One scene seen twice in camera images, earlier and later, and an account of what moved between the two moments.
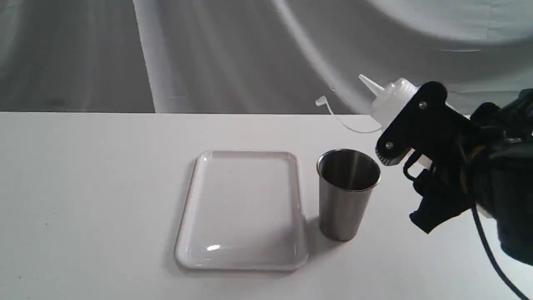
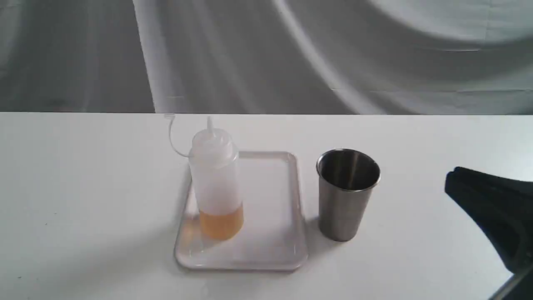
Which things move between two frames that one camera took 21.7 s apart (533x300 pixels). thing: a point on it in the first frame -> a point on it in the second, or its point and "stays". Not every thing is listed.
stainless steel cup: [346, 179] stays
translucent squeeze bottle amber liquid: [384, 103] -> [215, 171]
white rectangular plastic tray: [243, 212] stays
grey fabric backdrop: [255, 56] stays
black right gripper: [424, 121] -> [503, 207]
